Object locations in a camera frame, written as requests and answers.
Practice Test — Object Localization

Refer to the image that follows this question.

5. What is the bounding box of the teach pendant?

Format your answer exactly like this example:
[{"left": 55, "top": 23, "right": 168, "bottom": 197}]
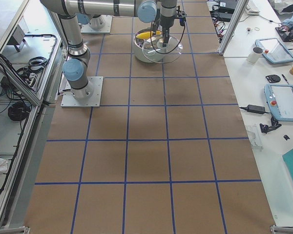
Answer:
[
  {"left": 264, "top": 84, "right": 293, "bottom": 122},
  {"left": 255, "top": 38, "right": 293, "bottom": 64}
]

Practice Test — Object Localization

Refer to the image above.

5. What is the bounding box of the coiled black cable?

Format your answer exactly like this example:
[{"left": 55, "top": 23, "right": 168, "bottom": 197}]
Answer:
[{"left": 7, "top": 101, "right": 31, "bottom": 122}]

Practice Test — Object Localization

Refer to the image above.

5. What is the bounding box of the near teach pendant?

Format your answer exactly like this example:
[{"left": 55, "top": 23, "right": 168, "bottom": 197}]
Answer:
[{"left": 264, "top": 84, "right": 293, "bottom": 122}]

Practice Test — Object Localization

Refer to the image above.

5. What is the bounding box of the glass pot lid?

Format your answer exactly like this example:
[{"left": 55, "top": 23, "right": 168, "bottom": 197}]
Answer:
[{"left": 142, "top": 35, "right": 183, "bottom": 63}]

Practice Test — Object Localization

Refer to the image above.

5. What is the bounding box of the aluminium frame post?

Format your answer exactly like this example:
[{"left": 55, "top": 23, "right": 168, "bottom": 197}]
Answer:
[{"left": 218, "top": 0, "right": 248, "bottom": 56}]

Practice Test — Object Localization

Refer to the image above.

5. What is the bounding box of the far teach pendant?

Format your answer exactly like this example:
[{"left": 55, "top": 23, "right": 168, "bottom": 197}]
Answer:
[{"left": 255, "top": 38, "right": 293, "bottom": 64}]

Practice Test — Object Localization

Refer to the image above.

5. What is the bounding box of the white mug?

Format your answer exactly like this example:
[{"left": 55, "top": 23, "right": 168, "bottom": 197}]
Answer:
[{"left": 247, "top": 46, "right": 264, "bottom": 64}]

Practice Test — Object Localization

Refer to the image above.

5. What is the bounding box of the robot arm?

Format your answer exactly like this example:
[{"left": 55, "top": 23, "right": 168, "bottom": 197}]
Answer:
[
  {"left": 41, "top": 0, "right": 187, "bottom": 99},
  {"left": 76, "top": 13, "right": 105, "bottom": 30}
]

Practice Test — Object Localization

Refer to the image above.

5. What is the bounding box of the brown paper table mat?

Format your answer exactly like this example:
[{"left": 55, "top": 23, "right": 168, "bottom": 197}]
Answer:
[{"left": 24, "top": 0, "right": 274, "bottom": 234}]

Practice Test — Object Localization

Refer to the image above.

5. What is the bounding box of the black clamp part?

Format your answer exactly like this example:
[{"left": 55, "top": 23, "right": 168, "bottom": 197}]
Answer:
[{"left": 259, "top": 117, "right": 282, "bottom": 134}]

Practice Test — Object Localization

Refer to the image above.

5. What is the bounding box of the yellow corn cob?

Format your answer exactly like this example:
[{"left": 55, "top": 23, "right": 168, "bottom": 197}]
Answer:
[{"left": 135, "top": 30, "right": 162, "bottom": 40}]

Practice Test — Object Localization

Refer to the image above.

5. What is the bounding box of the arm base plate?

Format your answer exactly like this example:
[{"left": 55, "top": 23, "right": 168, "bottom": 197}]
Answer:
[
  {"left": 81, "top": 15, "right": 112, "bottom": 34},
  {"left": 61, "top": 77, "right": 104, "bottom": 108}
]

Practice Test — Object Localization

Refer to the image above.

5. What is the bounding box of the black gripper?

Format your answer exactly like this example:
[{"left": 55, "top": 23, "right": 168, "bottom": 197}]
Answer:
[{"left": 160, "top": 6, "right": 187, "bottom": 47}]

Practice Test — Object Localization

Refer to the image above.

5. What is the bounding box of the black power brick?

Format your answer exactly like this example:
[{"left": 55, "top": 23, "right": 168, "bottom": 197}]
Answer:
[{"left": 239, "top": 104, "right": 270, "bottom": 115}]

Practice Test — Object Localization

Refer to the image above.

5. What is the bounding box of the pale green electric pot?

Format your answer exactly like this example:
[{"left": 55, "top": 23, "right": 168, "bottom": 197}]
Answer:
[{"left": 133, "top": 28, "right": 168, "bottom": 63}]

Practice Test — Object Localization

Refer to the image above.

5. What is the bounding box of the clear plastic bracket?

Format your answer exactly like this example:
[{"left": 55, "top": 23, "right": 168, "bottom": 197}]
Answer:
[{"left": 245, "top": 125, "right": 263, "bottom": 151}]

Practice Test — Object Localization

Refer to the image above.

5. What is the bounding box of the black round disc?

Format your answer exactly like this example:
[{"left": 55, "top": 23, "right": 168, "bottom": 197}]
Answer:
[{"left": 265, "top": 74, "right": 281, "bottom": 83}]

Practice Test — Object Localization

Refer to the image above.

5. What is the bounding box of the grey metal box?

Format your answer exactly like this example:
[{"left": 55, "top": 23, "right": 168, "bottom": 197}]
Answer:
[{"left": 7, "top": 24, "right": 26, "bottom": 52}]

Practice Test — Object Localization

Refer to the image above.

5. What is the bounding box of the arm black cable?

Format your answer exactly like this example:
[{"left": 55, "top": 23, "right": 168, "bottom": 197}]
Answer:
[{"left": 150, "top": 18, "right": 186, "bottom": 55}]

